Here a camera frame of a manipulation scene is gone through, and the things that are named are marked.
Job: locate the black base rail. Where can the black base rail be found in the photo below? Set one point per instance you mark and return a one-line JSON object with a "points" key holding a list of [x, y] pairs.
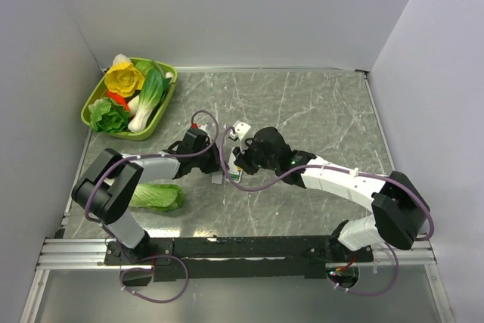
{"points": [[237, 257]]}

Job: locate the white remote control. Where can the white remote control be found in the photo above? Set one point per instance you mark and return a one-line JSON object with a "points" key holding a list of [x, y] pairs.
{"points": [[234, 171]]}

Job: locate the white toy vegetable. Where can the white toy vegetable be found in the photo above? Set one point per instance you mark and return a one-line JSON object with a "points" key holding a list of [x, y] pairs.
{"points": [[121, 59]]}

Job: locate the grey battery cover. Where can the grey battery cover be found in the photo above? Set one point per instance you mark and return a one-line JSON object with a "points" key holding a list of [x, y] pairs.
{"points": [[217, 178]]}

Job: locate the toy bok choy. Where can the toy bok choy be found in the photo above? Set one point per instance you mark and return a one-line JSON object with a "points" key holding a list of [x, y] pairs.
{"points": [[149, 97]]}

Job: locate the red toy pepper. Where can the red toy pepper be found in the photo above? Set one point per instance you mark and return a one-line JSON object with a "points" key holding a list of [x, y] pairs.
{"points": [[118, 99]]}

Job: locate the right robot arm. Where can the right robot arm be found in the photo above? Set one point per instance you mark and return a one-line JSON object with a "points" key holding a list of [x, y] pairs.
{"points": [[397, 210]]}

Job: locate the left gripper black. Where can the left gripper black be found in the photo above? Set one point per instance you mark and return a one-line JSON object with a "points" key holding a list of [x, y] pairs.
{"points": [[215, 166]]}

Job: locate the yellow toy cabbage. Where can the yellow toy cabbage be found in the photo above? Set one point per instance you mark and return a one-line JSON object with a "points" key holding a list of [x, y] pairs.
{"points": [[124, 79]]}

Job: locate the green plastic basket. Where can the green plastic basket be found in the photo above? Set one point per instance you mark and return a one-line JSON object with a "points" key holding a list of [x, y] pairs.
{"points": [[131, 98]]}

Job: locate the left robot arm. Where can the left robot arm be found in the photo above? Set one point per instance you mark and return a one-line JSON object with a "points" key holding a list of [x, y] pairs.
{"points": [[105, 190]]}

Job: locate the loose green cabbage leaf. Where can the loose green cabbage leaf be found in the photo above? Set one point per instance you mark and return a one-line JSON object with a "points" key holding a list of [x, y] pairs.
{"points": [[158, 197]]}

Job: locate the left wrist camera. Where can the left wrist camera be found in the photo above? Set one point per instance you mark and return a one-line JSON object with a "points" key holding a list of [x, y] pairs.
{"points": [[208, 128]]}

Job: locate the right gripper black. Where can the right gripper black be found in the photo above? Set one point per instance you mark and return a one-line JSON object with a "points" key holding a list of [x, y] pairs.
{"points": [[242, 158]]}

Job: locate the green toy lettuce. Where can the green toy lettuce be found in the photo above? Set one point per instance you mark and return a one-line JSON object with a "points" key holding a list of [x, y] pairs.
{"points": [[108, 116]]}

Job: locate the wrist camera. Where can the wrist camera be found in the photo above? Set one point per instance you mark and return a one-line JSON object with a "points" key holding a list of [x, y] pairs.
{"points": [[208, 128], [241, 131]]}

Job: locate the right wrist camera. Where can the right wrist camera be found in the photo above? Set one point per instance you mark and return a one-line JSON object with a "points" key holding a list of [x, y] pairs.
{"points": [[241, 131]]}

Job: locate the aluminium frame rail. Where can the aluminium frame rail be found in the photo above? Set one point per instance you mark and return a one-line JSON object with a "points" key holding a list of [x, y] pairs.
{"points": [[72, 254]]}

